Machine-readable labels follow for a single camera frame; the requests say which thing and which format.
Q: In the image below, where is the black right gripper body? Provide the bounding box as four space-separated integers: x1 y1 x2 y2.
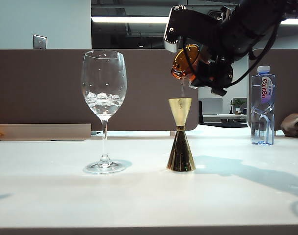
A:
199 45 235 96

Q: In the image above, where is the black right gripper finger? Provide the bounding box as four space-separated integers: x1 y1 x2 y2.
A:
187 73 213 89
184 37 209 50

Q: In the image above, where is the small amber measuring cup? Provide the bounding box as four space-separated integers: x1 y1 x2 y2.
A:
170 43 202 81

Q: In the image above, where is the gold double jigger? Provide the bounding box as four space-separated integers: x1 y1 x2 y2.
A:
166 97 197 172

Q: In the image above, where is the Ganten plastic water bottle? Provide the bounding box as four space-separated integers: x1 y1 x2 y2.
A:
250 65 277 146

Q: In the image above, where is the clear wine glass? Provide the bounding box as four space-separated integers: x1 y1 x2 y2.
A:
80 49 133 175

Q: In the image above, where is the grey background desk screen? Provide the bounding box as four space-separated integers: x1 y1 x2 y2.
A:
199 97 224 115

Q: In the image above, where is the black office chair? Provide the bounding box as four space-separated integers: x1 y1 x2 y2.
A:
198 100 204 124

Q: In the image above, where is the green potted plant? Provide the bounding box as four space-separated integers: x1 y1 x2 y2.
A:
231 97 247 115

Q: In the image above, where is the white background desk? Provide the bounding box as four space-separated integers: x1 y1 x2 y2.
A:
202 114 248 123

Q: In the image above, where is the long ceiling light strip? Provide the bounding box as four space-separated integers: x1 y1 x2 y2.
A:
91 16 298 25

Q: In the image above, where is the wide brown desk partition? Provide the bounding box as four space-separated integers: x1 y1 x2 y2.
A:
0 48 200 132

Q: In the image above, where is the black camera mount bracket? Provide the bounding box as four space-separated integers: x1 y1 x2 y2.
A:
180 9 223 47

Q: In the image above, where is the thin black camera cable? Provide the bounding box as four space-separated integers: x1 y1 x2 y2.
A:
182 36 198 75

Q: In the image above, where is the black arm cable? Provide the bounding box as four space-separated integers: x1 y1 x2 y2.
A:
222 19 281 89

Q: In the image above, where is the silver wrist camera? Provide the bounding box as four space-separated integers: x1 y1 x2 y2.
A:
163 4 188 53

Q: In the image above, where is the metal wall switch plate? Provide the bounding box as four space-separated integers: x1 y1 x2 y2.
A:
33 34 48 50

